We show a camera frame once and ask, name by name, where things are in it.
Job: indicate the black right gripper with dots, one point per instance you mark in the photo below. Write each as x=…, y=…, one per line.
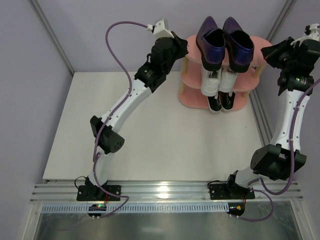
x=274, y=53

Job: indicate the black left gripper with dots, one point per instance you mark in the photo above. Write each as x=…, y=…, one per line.
x=180, y=45

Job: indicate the purple loafer shoe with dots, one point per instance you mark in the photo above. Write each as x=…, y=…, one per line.
x=211, y=44
x=239, y=45

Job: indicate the white sneaker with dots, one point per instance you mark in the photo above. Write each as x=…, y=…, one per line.
x=210, y=81
x=227, y=79

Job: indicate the black canvas sneaker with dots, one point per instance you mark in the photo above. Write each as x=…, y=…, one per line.
x=214, y=103
x=227, y=100

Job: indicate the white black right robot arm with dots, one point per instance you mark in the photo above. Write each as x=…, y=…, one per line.
x=282, y=157

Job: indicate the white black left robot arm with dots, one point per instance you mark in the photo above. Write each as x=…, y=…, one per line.
x=106, y=128

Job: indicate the pink shoe shelf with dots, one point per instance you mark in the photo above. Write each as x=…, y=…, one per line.
x=190, y=87

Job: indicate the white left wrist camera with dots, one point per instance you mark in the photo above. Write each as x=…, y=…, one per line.
x=160, y=29

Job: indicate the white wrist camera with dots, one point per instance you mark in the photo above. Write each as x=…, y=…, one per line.
x=311, y=32
x=160, y=29

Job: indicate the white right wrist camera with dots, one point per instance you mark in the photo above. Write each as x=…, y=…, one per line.
x=311, y=32

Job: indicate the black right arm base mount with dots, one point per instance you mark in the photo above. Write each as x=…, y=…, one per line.
x=226, y=191

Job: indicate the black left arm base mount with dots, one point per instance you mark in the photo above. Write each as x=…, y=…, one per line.
x=89, y=194

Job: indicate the aluminium rail frame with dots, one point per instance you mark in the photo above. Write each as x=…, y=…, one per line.
x=64, y=192

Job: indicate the white slotted cable duct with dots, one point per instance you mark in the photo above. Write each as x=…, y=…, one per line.
x=171, y=207

